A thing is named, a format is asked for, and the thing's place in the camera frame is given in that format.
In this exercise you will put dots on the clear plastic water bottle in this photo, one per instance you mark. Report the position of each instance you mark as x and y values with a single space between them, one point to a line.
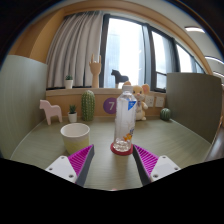
124 123

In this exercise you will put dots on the small plant in white pot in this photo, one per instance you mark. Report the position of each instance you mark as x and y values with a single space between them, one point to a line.
72 116
68 83

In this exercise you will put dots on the green-grey desk partition panel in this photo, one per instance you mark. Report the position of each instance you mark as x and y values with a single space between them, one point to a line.
20 103
193 103

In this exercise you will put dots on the small round green cactus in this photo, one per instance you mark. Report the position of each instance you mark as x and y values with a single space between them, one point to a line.
165 114

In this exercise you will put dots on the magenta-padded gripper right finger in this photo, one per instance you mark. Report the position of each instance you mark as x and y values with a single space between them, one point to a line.
163 166

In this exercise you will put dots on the grey curtain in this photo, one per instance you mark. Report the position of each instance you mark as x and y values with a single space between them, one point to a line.
73 53

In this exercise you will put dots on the ceiling lights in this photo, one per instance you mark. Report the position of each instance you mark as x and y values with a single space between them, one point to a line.
194 29

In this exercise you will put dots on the white wall socket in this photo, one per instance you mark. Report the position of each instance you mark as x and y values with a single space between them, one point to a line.
160 102
150 101

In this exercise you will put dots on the black horse figurine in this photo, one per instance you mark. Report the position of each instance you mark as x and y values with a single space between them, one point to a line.
119 78

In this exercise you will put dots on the tall green cactus ornament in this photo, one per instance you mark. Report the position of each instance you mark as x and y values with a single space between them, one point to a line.
88 106

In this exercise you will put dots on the wooden desk back ledge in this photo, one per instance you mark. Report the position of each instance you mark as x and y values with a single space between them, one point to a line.
60 98

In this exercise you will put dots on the pink horse figurine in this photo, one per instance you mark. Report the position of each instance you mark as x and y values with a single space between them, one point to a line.
50 110

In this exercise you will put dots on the flat round red coaster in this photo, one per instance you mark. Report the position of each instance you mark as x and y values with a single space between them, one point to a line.
115 151

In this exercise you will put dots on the wooden hand model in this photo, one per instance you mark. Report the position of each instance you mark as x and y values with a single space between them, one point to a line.
95 71

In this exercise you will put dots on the plush mouse toy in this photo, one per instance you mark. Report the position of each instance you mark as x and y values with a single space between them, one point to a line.
141 100

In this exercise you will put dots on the round purple number sign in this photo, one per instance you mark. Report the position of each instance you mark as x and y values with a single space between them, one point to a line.
109 106

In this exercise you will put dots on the cream paper cup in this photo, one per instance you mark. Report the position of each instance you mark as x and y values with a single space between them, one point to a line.
75 136

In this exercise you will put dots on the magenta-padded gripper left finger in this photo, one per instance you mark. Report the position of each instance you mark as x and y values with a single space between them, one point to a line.
60 166

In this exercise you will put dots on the dark-framed window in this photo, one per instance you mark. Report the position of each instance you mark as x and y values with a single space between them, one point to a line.
125 50

